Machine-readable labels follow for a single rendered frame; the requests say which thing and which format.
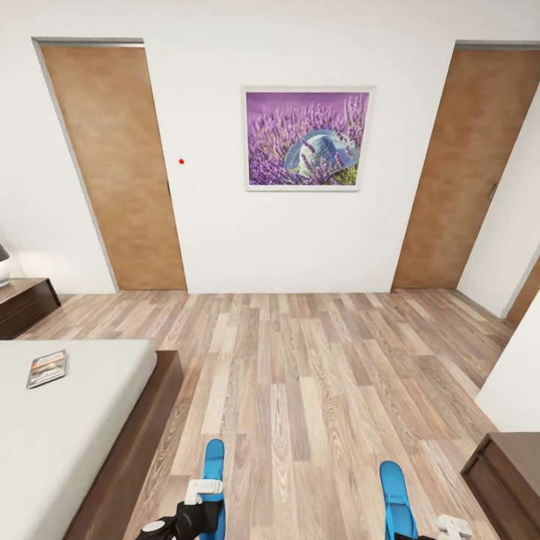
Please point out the hardback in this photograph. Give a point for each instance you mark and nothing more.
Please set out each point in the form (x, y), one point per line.
(47, 368)

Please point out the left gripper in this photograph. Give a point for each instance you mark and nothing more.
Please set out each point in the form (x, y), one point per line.
(202, 517)

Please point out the painting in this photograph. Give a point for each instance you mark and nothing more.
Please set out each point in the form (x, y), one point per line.
(305, 137)

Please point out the bench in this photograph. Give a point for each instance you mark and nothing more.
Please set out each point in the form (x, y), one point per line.
(503, 474)

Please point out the sandal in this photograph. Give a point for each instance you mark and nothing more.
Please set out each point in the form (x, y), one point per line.
(398, 515)
(213, 469)

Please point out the nightstand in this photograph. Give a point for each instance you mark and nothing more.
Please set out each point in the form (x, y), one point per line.
(24, 302)

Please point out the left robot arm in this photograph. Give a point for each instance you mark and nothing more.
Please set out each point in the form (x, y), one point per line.
(193, 516)

